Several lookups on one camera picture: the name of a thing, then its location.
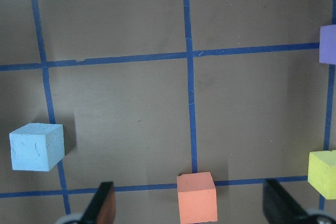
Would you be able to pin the light blue carried foam block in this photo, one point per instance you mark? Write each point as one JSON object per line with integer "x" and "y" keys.
{"x": 37, "y": 147}

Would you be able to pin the purple foam block far back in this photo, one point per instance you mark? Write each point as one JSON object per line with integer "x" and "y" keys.
{"x": 327, "y": 44}

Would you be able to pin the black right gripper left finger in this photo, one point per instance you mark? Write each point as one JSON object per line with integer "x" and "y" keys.
{"x": 102, "y": 208}

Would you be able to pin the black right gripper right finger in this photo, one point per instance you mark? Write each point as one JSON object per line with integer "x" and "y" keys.
{"x": 279, "y": 206}

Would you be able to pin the orange foam block right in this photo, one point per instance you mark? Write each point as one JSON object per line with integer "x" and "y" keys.
{"x": 197, "y": 198}

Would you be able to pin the yellow foam block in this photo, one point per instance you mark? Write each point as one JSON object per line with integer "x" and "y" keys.
{"x": 321, "y": 173}

